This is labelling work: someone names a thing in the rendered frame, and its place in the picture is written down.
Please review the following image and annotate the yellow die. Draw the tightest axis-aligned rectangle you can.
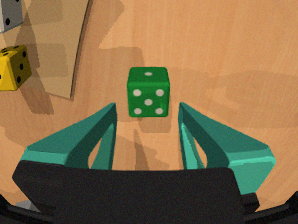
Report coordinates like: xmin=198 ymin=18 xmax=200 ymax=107
xmin=0 ymin=45 xmax=32 ymax=91

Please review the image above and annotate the green die with white pips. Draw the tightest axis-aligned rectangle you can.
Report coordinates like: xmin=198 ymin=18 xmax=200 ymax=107
xmin=127 ymin=67 xmax=170 ymax=117

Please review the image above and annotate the tan flat mat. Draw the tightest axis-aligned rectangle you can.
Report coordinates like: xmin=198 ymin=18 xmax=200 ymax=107
xmin=0 ymin=0 xmax=90 ymax=99

